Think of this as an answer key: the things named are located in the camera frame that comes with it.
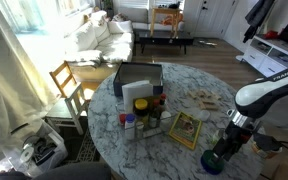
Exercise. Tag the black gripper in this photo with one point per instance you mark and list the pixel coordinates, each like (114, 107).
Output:
(237, 140)

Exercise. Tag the blue plastic can lid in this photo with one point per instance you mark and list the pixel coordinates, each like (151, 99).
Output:
(212, 169)

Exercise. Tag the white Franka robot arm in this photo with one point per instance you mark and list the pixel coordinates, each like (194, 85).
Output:
(257, 96)

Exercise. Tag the white napkin stack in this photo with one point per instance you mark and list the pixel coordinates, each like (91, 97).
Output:
(135, 93)

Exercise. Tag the yellow framed picture book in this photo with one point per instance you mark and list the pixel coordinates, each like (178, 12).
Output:
(185, 130)

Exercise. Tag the light wooden block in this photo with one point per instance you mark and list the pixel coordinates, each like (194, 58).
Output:
(208, 100)
(209, 107)
(202, 92)
(193, 94)
(216, 96)

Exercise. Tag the white lid jar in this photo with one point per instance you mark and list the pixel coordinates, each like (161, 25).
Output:
(165, 116)

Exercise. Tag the dark sauce bottle red cap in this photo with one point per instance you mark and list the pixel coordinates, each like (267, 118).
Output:
(155, 111)

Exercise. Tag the slim bottle red cap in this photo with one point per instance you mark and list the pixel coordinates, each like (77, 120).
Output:
(163, 100)

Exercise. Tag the glass shaker metal top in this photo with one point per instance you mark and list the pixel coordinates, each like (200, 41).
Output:
(139, 128)

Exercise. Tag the yellow lid jar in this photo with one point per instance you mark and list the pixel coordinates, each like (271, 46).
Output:
(141, 105)

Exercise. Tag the white bottle blue cap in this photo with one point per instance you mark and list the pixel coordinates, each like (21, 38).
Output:
(130, 128)

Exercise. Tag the small red cap jar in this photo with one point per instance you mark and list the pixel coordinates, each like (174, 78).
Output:
(122, 118)

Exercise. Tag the dark blue cardboard box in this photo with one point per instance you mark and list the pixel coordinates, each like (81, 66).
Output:
(137, 71)

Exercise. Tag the red object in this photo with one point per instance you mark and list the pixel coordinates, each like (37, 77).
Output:
(270, 34)

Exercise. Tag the black coffee table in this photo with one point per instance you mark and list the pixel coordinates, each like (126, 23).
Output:
(164, 39)

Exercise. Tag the white door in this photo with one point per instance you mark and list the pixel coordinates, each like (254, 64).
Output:
(210, 18)

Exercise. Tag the black patterned rug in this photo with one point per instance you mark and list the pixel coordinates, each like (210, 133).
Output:
(85, 150)

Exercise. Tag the dark hanging jacket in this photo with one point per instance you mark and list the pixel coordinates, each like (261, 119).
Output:
(257, 16)

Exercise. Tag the orange toy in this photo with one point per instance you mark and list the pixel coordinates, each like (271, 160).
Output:
(169, 20)

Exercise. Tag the grey upholstered chair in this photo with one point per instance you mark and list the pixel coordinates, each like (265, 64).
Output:
(74, 171)

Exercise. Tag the yellow wooden side table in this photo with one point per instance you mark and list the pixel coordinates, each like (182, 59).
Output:
(164, 10)

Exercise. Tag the white sectional sofa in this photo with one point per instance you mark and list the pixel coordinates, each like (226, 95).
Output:
(114, 43)

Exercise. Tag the white wooden stool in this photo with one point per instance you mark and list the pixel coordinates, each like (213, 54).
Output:
(71, 103)

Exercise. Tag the floral throw pillow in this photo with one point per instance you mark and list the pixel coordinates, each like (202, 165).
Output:
(120, 17)

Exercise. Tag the clear plastic storage bin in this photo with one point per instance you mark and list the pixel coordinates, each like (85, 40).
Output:
(47, 153)

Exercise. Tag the yellow wooden chair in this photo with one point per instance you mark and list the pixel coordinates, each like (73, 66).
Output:
(62, 78)

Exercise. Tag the green house plant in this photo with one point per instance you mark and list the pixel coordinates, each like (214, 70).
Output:
(108, 5)

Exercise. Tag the silver compact disc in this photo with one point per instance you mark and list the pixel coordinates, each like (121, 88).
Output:
(26, 154)

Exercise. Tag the cream window curtain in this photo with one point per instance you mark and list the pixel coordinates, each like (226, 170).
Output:
(7, 83)

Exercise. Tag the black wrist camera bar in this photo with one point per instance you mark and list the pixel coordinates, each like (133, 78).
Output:
(266, 141)

